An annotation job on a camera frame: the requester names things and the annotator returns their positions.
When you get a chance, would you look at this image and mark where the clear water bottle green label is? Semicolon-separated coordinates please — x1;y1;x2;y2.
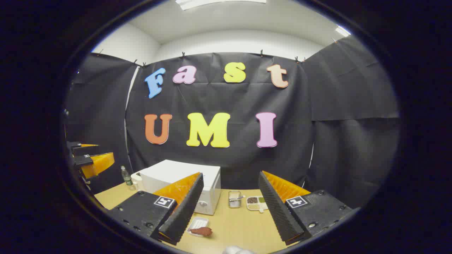
121;166;133;187

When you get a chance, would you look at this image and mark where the white microwave oven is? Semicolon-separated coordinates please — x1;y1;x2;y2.
139;159;221;216

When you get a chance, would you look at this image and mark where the metal wire basket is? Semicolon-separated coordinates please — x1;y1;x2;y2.
228;191;244;208

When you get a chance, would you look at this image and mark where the small white food tray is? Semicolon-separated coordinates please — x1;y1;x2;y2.
186;217;209;237

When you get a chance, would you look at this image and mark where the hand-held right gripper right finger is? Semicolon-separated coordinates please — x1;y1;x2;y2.
258;171;354;246

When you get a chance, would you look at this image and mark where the long ceiling light panel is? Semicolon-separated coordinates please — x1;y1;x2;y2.
176;0;267;10

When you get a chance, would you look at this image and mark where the white compartment tray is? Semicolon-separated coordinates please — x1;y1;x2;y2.
246;196;269;213

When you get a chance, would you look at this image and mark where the white toaster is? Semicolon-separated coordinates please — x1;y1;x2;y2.
131;172;146;191

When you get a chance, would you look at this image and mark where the brown meat piece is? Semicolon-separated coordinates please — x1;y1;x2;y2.
190;227;213;237

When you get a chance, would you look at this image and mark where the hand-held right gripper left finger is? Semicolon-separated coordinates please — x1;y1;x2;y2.
106;172;204;246

